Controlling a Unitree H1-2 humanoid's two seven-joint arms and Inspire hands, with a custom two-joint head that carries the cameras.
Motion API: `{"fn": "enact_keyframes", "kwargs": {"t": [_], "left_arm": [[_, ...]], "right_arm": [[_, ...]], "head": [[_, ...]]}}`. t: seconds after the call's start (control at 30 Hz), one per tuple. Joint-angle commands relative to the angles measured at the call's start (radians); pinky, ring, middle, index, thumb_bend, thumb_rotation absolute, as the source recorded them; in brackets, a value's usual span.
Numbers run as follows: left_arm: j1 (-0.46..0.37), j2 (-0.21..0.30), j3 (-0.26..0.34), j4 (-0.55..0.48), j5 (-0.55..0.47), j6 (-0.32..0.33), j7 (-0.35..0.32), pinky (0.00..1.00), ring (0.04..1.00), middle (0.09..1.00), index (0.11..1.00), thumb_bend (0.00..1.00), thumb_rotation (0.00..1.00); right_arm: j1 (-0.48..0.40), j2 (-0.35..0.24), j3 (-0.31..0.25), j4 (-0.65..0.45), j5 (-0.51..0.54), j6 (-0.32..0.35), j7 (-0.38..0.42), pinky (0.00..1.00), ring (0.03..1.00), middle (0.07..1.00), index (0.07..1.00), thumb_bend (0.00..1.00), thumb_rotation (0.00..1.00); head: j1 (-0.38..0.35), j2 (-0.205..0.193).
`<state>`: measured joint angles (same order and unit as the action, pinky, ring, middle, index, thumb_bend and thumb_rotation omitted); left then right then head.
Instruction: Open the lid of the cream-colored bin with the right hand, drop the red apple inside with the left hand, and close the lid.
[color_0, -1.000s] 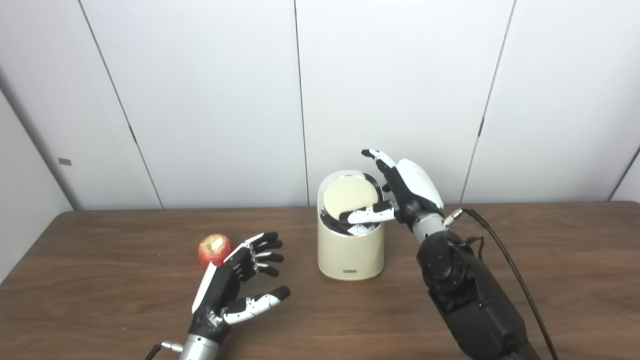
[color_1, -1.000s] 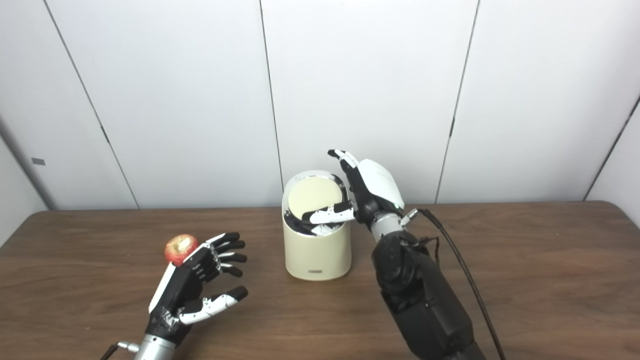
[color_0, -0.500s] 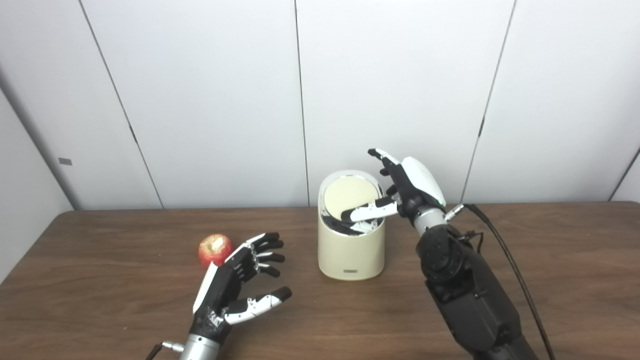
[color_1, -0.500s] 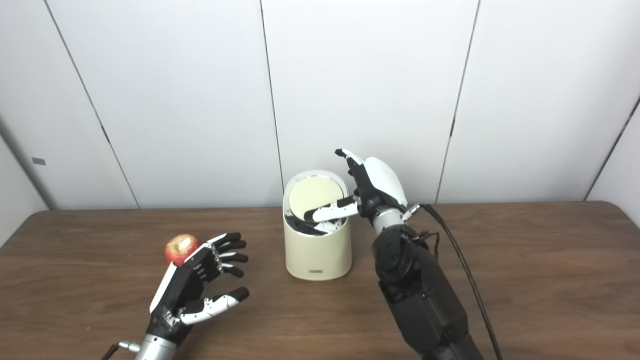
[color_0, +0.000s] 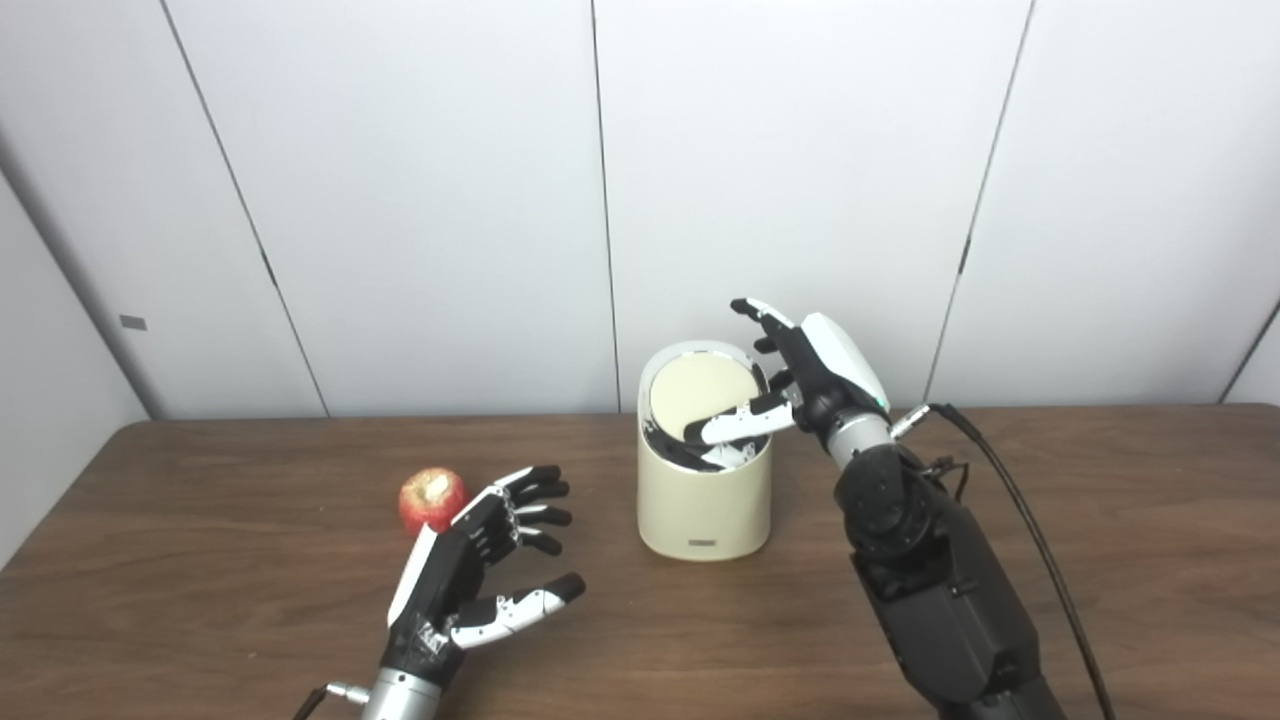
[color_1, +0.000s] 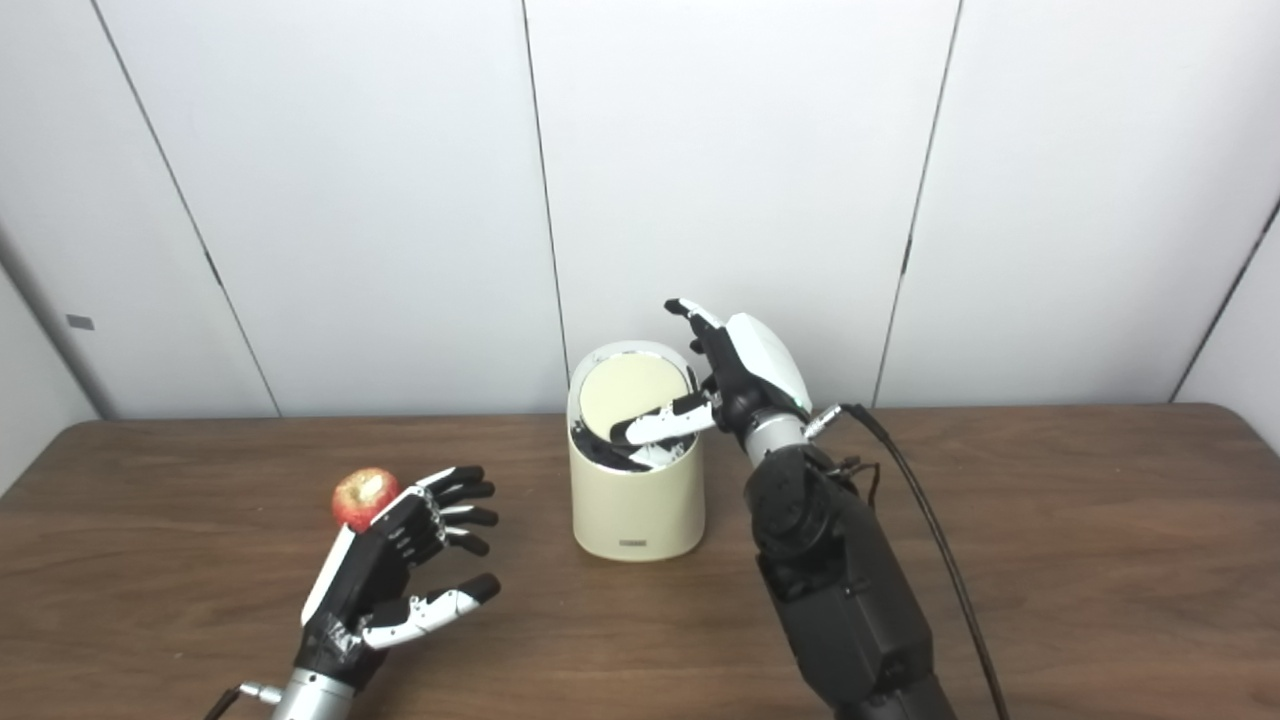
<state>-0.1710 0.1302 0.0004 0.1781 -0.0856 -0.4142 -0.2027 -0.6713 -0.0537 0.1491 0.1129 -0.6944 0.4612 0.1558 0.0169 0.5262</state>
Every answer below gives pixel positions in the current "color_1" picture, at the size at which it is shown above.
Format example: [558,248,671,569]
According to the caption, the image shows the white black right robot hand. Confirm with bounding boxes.
[609,298,813,448]

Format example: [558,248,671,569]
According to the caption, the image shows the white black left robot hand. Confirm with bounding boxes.
[293,465,501,691]

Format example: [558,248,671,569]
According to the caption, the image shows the red apple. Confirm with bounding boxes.
[332,467,401,533]

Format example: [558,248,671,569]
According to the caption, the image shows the cream round bin lid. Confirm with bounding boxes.
[578,352,693,443]

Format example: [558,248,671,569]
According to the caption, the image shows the cream-colored bin body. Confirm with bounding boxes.
[566,341,707,562]

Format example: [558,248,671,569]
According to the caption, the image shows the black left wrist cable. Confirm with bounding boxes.
[203,682,286,720]

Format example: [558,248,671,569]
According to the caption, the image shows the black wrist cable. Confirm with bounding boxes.
[203,682,286,720]
[805,402,1011,720]

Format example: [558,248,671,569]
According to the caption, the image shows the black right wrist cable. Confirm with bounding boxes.
[805,402,1011,720]

